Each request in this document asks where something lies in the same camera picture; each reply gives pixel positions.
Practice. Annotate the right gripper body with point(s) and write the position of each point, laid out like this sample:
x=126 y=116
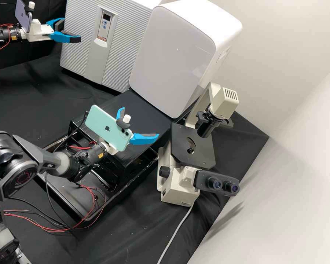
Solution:
x=112 y=148

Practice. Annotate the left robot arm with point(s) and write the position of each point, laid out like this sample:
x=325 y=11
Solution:
x=5 y=32

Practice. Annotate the black tray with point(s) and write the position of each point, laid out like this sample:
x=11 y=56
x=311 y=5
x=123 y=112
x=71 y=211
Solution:
x=71 y=198

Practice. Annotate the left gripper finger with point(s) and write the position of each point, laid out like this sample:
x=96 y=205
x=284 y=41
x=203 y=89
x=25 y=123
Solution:
x=58 y=23
x=62 y=37

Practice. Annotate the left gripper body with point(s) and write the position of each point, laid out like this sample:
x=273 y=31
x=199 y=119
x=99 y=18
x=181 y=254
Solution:
x=40 y=31

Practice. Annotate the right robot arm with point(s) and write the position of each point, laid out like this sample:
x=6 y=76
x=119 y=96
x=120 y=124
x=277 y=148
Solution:
x=19 y=154

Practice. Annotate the cream microscope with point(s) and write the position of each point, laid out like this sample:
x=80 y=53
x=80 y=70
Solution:
x=178 y=178

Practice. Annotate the white incubator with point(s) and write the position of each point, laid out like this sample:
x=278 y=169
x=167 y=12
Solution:
x=150 y=2

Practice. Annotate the incubator door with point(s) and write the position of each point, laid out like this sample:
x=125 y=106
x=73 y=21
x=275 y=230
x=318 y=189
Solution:
x=79 y=49

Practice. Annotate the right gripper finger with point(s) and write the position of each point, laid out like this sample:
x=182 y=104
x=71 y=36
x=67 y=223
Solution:
x=143 y=138
x=121 y=111

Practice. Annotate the right wrist camera phone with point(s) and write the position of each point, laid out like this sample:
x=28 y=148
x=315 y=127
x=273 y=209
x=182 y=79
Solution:
x=101 y=123

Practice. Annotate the black platform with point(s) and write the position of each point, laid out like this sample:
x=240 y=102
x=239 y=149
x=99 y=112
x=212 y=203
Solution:
x=143 y=115

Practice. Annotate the white box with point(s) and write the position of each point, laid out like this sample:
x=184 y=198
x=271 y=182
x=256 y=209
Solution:
x=176 y=60

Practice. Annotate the left wrist camera phone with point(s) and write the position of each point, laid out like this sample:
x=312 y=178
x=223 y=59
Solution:
x=22 y=12

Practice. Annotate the wrist camera phone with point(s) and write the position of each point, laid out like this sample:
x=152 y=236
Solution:
x=101 y=123
x=22 y=12

